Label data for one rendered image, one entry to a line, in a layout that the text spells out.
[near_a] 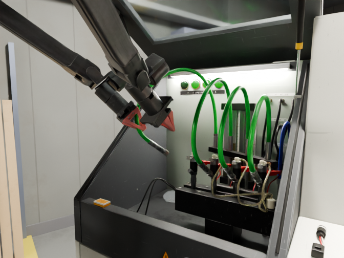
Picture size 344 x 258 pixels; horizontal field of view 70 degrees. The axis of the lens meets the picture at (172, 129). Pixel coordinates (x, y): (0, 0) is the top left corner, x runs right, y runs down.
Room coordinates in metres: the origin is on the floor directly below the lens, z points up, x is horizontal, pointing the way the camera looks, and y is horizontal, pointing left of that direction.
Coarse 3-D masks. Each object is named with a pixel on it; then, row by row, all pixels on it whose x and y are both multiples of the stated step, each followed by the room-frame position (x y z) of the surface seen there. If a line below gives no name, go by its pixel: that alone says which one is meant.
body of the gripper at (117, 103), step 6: (114, 96) 0.80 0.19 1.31; (120, 96) 0.82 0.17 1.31; (108, 102) 0.80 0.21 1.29; (114, 102) 0.80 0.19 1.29; (120, 102) 0.80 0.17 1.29; (126, 102) 0.82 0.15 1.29; (132, 102) 0.79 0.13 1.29; (114, 108) 0.80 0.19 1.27; (120, 108) 0.80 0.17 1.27; (126, 108) 0.81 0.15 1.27; (120, 114) 0.77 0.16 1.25
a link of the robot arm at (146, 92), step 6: (150, 78) 0.67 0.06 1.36; (126, 84) 0.66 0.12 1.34; (126, 90) 0.66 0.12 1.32; (132, 90) 0.64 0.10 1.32; (138, 90) 0.64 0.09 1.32; (144, 90) 0.65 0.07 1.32; (150, 90) 0.66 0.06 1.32; (132, 96) 0.66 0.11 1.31; (138, 96) 0.65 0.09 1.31; (144, 96) 0.65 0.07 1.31; (150, 96) 0.67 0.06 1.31
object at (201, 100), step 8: (216, 80) 0.82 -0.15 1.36; (224, 80) 0.88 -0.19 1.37; (208, 88) 0.77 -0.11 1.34; (200, 104) 0.73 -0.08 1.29; (192, 128) 0.70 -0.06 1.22; (192, 136) 0.70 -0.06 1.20; (232, 136) 0.96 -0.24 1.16; (192, 144) 0.70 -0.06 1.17; (232, 144) 0.96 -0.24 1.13; (192, 152) 0.70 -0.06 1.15; (200, 160) 0.73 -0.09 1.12; (208, 168) 0.77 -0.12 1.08
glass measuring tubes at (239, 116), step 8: (224, 104) 1.06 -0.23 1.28; (232, 104) 1.05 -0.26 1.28; (240, 104) 1.03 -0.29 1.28; (232, 112) 1.05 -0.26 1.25; (240, 112) 1.04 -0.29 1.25; (232, 120) 1.05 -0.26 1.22; (240, 120) 1.03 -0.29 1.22; (224, 128) 1.07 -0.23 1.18; (232, 128) 1.05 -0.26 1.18; (240, 128) 1.03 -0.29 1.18; (224, 136) 1.07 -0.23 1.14; (240, 136) 1.03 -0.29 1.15; (224, 144) 1.07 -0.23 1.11; (240, 144) 1.03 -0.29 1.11; (232, 160) 1.05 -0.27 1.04; (224, 176) 1.07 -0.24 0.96; (248, 176) 1.01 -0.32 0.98; (232, 184) 1.04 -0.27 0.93; (240, 184) 1.02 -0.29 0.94; (248, 184) 1.00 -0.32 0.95
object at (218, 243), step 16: (96, 208) 0.78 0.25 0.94; (112, 208) 0.76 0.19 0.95; (96, 224) 0.78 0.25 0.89; (112, 224) 0.74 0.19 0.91; (128, 224) 0.70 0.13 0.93; (144, 224) 0.67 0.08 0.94; (160, 224) 0.66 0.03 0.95; (96, 240) 0.78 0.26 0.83; (112, 240) 0.74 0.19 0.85; (128, 240) 0.70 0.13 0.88; (144, 240) 0.67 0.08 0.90; (160, 240) 0.64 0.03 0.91; (176, 240) 0.61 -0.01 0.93; (192, 240) 0.58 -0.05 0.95; (208, 240) 0.58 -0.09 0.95; (224, 240) 0.58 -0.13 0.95; (112, 256) 0.74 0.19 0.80; (128, 256) 0.70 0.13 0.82; (144, 256) 0.67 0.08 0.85; (176, 256) 0.61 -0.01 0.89; (192, 256) 0.58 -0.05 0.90; (208, 256) 0.56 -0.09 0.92; (224, 256) 0.54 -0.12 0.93; (240, 256) 0.52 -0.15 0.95; (256, 256) 0.51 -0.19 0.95
